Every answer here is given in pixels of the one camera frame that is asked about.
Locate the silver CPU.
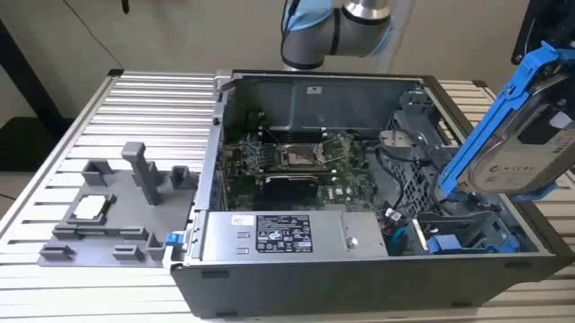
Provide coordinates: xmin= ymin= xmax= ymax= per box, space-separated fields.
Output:
xmin=74 ymin=195 xmax=110 ymax=219

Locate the long black wire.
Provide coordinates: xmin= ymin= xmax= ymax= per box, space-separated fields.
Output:
xmin=372 ymin=145 xmax=434 ymax=217

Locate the thin metal locking lever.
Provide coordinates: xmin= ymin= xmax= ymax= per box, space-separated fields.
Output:
xmin=262 ymin=124 xmax=288 ymax=149

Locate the green motherboard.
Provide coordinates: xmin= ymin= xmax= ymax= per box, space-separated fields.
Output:
xmin=222 ymin=131 xmax=388 ymax=213

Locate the blue wire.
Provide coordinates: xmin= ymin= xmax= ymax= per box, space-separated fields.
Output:
xmin=387 ymin=224 xmax=408 ymax=257

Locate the CPU socket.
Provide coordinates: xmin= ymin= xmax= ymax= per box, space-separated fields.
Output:
xmin=275 ymin=143 xmax=328 ymax=169

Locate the black graphics card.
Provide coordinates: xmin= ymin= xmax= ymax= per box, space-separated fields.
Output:
xmin=255 ymin=172 xmax=338 ymax=211

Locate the black open PC case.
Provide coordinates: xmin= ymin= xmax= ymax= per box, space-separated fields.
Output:
xmin=170 ymin=69 xmax=575 ymax=319

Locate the silver metal bracket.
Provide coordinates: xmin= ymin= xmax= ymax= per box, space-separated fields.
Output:
xmin=379 ymin=129 xmax=428 ymax=151

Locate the grey parts rack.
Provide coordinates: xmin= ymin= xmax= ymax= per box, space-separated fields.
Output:
xmin=36 ymin=141 xmax=202 ymax=268

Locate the black disk wire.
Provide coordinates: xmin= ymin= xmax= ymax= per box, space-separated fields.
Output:
xmin=438 ymin=196 xmax=482 ymax=211

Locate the hard disk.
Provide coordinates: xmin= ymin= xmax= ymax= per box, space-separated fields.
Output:
xmin=438 ymin=40 xmax=575 ymax=203
xmin=424 ymin=234 xmax=524 ymax=255

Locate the grey metal disk bay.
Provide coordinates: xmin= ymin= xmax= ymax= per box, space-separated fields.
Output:
xmin=379 ymin=89 xmax=543 ymax=257

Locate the black RAM slot bank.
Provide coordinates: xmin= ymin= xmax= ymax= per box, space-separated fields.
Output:
xmin=264 ymin=129 xmax=330 ymax=143

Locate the silver power supply unit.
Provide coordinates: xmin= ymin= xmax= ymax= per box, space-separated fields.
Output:
xmin=200 ymin=211 xmax=390 ymax=262

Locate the thin black wall cable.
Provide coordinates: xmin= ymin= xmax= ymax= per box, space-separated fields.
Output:
xmin=61 ymin=0 xmax=126 ymax=70

